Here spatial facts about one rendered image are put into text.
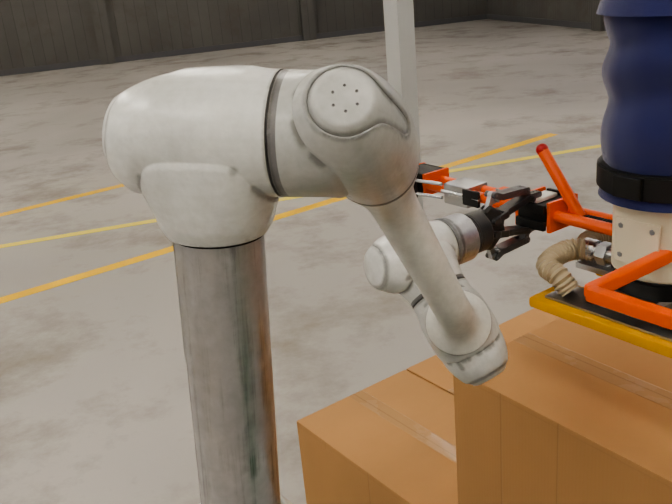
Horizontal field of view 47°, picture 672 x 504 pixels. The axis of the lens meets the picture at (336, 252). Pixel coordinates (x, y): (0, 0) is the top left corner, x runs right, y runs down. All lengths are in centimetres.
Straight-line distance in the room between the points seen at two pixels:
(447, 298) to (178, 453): 215
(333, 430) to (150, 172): 141
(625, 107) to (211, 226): 71
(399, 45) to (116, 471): 269
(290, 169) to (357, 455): 134
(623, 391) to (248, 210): 90
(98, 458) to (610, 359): 215
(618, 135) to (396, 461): 104
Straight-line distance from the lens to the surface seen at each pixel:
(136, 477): 306
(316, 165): 75
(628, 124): 127
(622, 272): 123
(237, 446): 93
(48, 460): 330
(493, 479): 161
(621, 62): 126
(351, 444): 206
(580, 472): 142
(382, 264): 126
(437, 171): 175
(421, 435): 208
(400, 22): 447
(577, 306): 139
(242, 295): 85
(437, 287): 108
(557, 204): 150
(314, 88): 73
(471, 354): 124
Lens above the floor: 172
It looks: 21 degrees down
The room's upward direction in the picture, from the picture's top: 5 degrees counter-clockwise
